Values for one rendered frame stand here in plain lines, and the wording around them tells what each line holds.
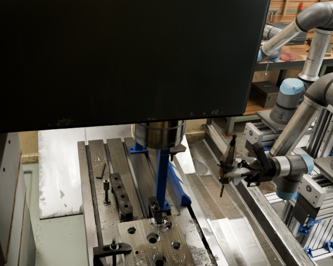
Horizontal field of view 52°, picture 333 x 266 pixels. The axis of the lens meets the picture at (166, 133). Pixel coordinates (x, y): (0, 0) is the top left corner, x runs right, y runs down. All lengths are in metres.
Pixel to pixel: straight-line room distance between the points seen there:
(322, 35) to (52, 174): 1.62
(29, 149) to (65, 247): 0.74
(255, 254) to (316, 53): 1.10
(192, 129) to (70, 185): 0.90
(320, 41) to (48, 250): 1.72
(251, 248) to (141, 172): 0.62
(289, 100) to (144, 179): 0.91
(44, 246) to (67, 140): 0.64
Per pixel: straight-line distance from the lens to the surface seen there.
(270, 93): 3.96
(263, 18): 0.84
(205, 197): 1.84
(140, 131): 0.94
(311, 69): 2.06
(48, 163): 2.02
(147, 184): 1.62
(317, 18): 1.90
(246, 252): 1.66
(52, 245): 1.78
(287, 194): 1.40
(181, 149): 1.32
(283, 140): 1.42
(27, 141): 2.20
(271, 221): 1.72
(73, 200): 1.91
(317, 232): 2.38
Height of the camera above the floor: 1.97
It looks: 32 degrees down
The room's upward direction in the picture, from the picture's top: 5 degrees clockwise
